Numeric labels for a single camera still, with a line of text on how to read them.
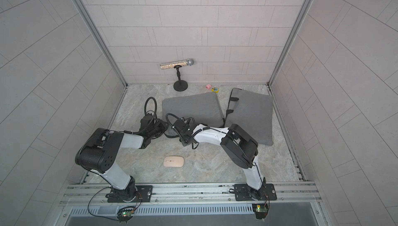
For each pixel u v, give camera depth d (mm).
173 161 795
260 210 682
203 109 1020
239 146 494
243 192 710
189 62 989
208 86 1132
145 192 719
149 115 848
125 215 641
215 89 1119
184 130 678
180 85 1149
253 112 982
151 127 713
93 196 704
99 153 456
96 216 648
